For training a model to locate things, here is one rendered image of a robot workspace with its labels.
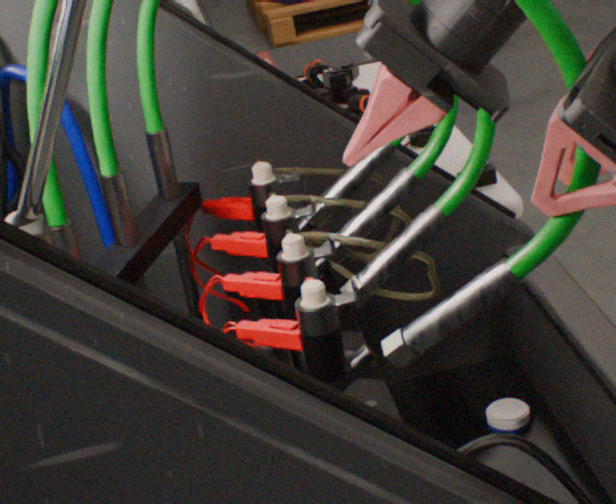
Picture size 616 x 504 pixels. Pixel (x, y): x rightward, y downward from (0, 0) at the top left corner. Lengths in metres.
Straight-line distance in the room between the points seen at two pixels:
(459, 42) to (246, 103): 0.39
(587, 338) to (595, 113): 0.47
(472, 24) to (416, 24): 0.04
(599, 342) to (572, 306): 0.07
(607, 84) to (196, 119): 0.55
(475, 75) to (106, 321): 0.38
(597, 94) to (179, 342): 0.26
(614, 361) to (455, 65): 0.35
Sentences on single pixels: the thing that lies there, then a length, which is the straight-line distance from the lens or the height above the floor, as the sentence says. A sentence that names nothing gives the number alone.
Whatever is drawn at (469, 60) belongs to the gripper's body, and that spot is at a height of 1.26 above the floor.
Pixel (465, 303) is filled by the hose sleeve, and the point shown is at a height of 1.14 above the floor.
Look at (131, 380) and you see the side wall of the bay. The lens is 0.46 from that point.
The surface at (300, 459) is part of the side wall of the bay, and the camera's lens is 0.48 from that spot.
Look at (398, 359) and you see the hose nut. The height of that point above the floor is 1.10.
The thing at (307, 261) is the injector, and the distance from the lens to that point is 0.91.
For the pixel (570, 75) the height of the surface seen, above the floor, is 1.27.
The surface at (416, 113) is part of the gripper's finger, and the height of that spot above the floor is 1.23.
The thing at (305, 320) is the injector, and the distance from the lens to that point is 0.84.
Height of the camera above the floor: 1.48
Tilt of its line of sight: 25 degrees down
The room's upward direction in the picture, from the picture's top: 10 degrees counter-clockwise
